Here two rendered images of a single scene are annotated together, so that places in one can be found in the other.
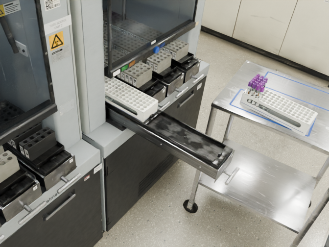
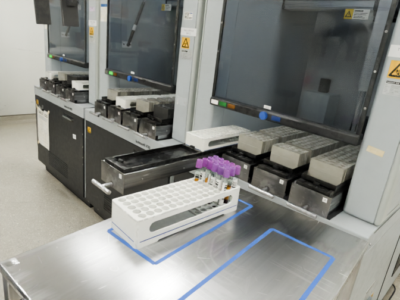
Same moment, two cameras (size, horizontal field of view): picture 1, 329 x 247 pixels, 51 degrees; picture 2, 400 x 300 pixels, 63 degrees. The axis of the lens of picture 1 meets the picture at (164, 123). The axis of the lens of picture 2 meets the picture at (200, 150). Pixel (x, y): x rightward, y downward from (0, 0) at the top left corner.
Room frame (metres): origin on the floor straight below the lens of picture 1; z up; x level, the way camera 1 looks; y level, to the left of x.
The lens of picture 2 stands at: (1.32, -1.10, 1.21)
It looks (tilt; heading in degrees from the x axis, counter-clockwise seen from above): 18 degrees down; 102
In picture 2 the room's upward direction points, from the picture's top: 7 degrees clockwise
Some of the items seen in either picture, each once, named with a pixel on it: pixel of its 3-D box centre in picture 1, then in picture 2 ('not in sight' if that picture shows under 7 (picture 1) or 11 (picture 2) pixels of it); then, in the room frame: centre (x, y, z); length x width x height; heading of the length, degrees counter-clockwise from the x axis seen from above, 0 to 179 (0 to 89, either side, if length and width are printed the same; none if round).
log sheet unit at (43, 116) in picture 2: not in sight; (41, 127); (-0.43, 1.01, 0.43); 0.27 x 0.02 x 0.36; 149
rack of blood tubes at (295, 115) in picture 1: (277, 108); (180, 205); (1.15, -0.46, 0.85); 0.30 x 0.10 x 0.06; 57
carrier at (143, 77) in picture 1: (142, 77); (250, 144); (1.26, 0.12, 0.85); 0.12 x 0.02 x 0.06; 150
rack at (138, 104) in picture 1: (122, 97); (219, 138); (1.12, 0.19, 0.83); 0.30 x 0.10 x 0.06; 59
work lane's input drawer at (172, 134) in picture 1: (155, 126); (186, 157); (1.03, 0.03, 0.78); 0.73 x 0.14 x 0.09; 59
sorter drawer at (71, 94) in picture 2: not in sight; (112, 93); (0.16, 1.05, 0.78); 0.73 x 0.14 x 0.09; 59
